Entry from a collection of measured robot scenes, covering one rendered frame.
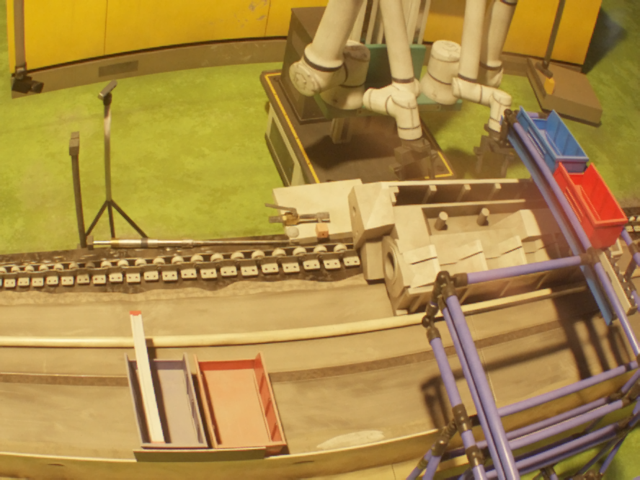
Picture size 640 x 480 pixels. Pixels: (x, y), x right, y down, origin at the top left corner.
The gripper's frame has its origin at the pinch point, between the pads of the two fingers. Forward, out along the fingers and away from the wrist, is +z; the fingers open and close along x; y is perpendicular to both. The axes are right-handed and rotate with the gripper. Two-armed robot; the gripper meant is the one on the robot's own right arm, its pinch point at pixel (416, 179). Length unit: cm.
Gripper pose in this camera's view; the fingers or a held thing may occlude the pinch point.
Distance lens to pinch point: 276.6
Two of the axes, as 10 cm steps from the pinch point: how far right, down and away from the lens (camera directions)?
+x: -8.9, 3.5, -3.0
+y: -4.3, -3.9, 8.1
